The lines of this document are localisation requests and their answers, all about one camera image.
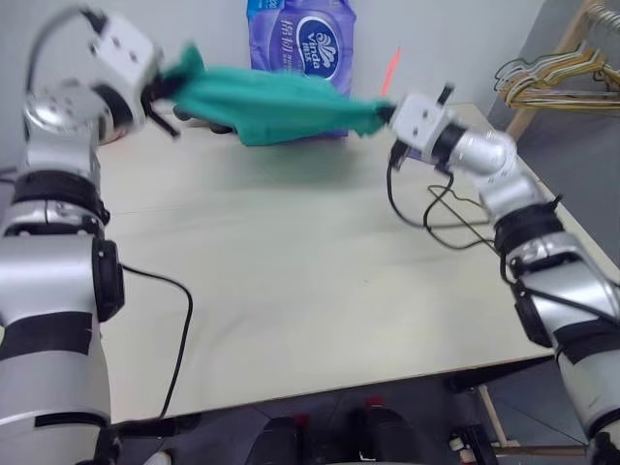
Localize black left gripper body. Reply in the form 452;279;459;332
138;67;173;110

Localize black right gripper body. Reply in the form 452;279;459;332
382;102;412;171

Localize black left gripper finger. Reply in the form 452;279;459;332
143;99;183;140

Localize green shorts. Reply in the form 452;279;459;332
159;43;401;147

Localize wooden hanger rack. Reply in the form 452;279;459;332
503;0;620;141

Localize large purple tissue pack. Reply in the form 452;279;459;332
245;0;358;139

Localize dark rounded shape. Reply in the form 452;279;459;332
347;394;425;465

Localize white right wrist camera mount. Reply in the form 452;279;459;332
390;93;457;159

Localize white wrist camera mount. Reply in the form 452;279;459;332
89;12;165;106
390;93;457;159

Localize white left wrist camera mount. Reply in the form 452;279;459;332
89;12;165;106

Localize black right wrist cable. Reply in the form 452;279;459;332
385;154;500;230

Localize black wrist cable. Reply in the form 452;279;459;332
385;154;500;230
26;5;106;94

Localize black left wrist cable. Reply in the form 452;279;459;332
26;5;106;94

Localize thin black wire hanger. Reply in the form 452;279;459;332
423;173;500;252

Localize grey wire hanger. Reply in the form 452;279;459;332
493;55;548;96

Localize white wire hanger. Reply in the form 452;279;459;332
502;86;620;111

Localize yellow wire hanger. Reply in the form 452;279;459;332
501;46;611;98

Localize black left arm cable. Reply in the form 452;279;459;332
118;263;195;420

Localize black table bracket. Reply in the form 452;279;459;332
444;372;488;394

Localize wooden table leg frame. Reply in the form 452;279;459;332
477;382;590;459

